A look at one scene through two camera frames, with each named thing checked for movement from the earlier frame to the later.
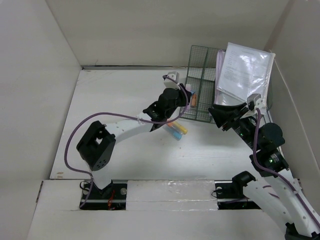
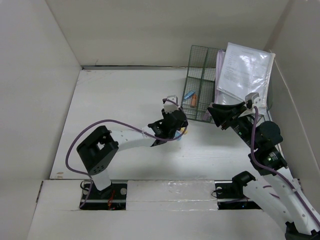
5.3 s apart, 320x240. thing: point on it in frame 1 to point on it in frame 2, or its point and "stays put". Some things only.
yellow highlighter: [181, 128] stays put
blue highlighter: [176, 134] stays put
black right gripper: [220, 116] stays put
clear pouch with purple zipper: [220, 98] stays put
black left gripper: [184, 98] to [164, 114]
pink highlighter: [188, 87] to [206, 116]
